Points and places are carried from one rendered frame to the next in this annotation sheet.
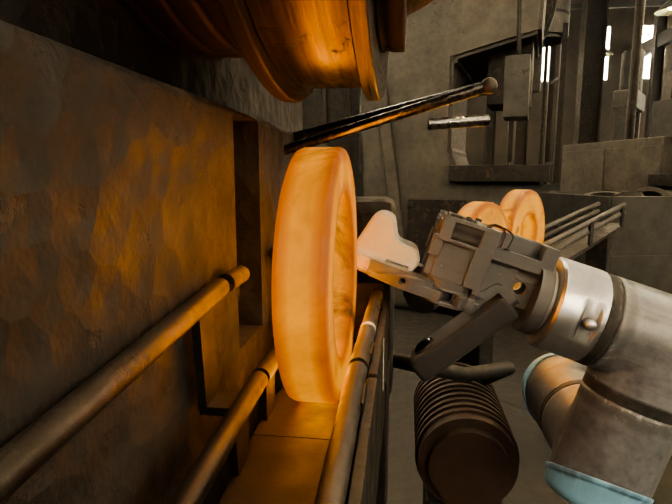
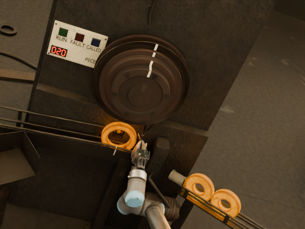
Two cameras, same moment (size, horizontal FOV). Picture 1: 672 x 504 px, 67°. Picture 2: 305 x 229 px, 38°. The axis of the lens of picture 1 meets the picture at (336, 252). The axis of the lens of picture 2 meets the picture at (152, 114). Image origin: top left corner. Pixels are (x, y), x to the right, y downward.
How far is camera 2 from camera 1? 225 cm
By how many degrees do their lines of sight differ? 67
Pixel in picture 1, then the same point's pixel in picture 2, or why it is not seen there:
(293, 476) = not seen: hidden behind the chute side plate
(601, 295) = (131, 175)
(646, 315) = (130, 182)
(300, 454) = not seen: hidden behind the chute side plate
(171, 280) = (96, 121)
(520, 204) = (221, 192)
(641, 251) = not seen: outside the picture
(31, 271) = (80, 113)
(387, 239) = (138, 145)
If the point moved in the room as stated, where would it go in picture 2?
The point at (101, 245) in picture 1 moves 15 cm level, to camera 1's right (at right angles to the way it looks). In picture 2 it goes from (87, 115) to (88, 132)
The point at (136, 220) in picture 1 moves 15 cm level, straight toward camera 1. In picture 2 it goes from (93, 115) to (66, 116)
